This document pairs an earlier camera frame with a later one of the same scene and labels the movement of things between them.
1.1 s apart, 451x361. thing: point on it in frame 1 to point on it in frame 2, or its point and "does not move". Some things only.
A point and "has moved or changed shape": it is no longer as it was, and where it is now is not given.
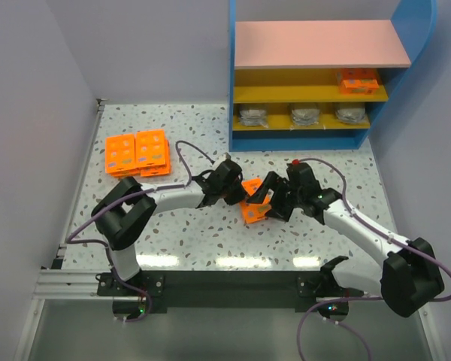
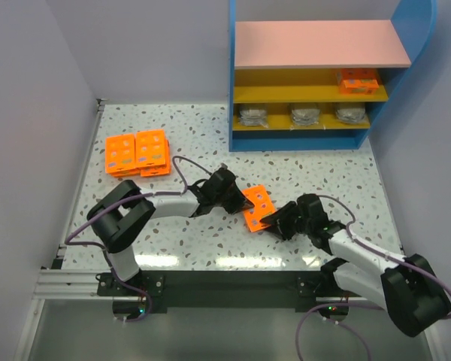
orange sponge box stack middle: x=152 y=153 does not move
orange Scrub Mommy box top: x=358 y=81 does not move
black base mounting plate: x=226 y=289 does not move
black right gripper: x=276 y=195 to x=286 y=219
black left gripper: x=232 y=186 to x=230 y=197
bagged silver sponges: x=253 y=117 does not move
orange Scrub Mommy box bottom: x=252 y=211 has moved or changed shape
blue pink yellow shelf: x=320 y=84 does not move
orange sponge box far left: x=120 y=156 does not move
